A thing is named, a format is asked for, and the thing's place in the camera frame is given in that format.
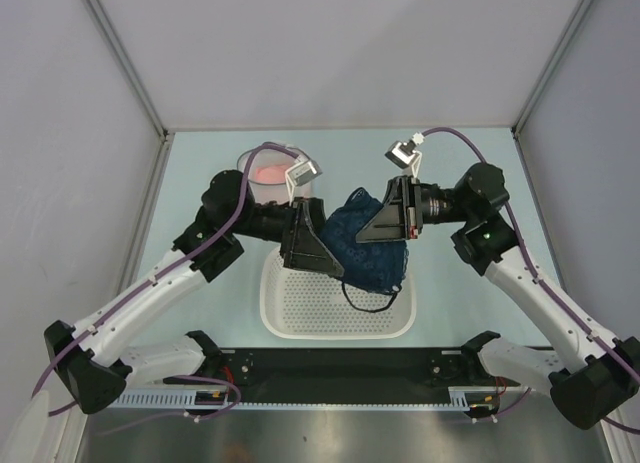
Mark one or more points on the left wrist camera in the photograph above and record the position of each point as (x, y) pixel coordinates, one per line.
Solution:
(300, 176)

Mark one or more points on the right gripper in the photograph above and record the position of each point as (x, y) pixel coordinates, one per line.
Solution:
(401, 216)

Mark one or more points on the navy blue lace bra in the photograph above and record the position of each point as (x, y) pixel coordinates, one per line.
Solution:
(376, 267)

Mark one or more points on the white perforated plastic basket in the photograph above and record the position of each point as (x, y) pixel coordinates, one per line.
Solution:
(310, 306)

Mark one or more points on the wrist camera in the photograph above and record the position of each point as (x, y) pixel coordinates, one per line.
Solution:
(300, 176)
(406, 155)

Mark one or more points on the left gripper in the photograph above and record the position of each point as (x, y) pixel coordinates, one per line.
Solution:
(305, 243)

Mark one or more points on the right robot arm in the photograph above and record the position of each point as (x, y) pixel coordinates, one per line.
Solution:
(590, 371)

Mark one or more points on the white mesh laundry bag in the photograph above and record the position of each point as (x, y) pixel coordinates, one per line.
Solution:
(269, 193)

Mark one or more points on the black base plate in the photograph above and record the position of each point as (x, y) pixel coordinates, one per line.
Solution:
(429, 365)

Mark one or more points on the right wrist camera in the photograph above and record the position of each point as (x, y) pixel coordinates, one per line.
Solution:
(406, 155)

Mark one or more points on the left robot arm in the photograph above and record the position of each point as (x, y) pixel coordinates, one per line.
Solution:
(94, 357)

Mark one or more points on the white cable duct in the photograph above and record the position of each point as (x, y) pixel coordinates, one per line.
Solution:
(209, 400)

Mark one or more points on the pink bra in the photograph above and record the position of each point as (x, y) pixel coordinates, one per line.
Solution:
(271, 175)

